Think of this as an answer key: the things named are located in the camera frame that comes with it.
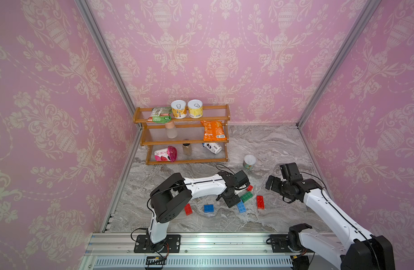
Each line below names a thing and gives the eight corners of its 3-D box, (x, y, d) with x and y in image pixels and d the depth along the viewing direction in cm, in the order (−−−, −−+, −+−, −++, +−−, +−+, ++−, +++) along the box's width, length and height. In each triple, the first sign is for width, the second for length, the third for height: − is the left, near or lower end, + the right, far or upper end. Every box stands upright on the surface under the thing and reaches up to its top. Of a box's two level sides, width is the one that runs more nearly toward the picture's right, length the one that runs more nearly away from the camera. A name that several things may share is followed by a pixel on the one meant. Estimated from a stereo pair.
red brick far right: (257, 208, 86) (258, 207, 84) (255, 197, 90) (255, 195, 88) (264, 208, 86) (265, 207, 84) (262, 197, 90) (263, 195, 88)
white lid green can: (243, 170, 100) (245, 164, 95) (242, 160, 104) (243, 154, 99) (254, 170, 100) (257, 164, 95) (252, 160, 104) (255, 154, 99)
